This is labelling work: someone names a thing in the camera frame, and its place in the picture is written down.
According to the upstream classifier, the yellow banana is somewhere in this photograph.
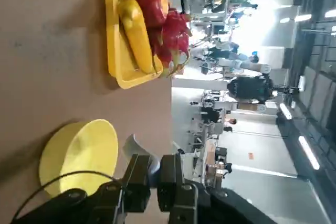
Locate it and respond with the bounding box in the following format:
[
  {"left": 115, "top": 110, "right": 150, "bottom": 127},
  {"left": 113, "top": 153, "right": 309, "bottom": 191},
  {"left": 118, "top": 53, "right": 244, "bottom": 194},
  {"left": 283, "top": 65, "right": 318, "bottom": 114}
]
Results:
[{"left": 117, "top": 0, "right": 156, "bottom": 74}]

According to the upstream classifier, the yellow plastic tray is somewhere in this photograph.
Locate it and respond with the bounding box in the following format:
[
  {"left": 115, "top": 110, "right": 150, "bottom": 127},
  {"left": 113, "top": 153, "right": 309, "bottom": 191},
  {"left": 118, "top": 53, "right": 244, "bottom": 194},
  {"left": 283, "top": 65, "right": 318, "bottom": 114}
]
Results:
[{"left": 104, "top": 0, "right": 164, "bottom": 90}]

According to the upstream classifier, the yellow bowl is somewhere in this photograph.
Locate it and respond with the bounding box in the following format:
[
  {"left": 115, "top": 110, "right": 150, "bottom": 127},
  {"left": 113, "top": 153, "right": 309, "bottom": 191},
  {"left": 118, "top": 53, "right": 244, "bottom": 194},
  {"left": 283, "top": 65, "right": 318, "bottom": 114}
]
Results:
[{"left": 38, "top": 119, "right": 119, "bottom": 198}]

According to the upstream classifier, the person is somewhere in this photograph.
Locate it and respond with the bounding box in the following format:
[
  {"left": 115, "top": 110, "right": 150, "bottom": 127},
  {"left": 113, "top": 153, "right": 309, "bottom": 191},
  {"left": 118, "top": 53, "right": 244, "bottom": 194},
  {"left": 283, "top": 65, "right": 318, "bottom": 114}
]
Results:
[
  {"left": 223, "top": 118, "right": 237, "bottom": 133},
  {"left": 214, "top": 47, "right": 260, "bottom": 63}
]

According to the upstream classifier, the red apple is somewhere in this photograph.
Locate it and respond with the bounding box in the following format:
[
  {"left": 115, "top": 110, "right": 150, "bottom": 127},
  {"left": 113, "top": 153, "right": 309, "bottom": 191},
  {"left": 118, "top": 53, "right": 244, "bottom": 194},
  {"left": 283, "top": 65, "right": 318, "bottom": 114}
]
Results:
[{"left": 136, "top": 0, "right": 169, "bottom": 28}]

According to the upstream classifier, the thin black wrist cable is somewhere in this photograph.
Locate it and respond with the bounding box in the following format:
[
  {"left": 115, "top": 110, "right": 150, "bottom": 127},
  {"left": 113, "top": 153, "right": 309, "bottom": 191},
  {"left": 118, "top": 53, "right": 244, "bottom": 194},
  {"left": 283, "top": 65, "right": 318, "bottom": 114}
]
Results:
[{"left": 12, "top": 170, "right": 124, "bottom": 221}]

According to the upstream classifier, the black background machine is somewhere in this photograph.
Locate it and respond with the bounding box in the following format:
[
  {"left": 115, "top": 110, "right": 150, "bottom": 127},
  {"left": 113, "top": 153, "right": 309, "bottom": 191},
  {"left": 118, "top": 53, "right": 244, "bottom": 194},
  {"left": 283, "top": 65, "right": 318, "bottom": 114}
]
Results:
[{"left": 227, "top": 76, "right": 275, "bottom": 105}]

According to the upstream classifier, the pale blue plastic spoon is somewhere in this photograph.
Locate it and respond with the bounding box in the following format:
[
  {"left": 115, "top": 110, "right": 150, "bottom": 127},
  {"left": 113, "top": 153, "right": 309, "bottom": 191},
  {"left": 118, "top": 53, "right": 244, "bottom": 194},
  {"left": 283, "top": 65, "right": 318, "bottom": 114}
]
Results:
[{"left": 122, "top": 134, "right": 161, "bottom": 190}]

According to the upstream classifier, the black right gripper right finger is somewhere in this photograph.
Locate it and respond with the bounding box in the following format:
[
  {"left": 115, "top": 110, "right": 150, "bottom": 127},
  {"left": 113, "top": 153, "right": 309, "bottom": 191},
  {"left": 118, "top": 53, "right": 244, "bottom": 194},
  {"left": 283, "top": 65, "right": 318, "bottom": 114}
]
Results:
[{"left": 156, "top": 153, "right": 279, "bottom": 224}]

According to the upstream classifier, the pink dragon fruit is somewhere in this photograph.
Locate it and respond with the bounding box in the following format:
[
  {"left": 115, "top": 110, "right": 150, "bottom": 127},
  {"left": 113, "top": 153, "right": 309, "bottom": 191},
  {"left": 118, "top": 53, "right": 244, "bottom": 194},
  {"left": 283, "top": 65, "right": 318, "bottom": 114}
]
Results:
[{"left": 148, "top": 8, "right": 194, "bottom": 78}]

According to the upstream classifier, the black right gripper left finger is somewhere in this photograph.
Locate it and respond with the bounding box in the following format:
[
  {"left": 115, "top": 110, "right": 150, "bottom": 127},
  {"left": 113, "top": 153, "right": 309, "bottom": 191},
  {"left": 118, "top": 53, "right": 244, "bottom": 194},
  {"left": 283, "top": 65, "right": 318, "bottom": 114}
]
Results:
[{"left": 10, "top": 154, "right": 152, "bottom": 224}]

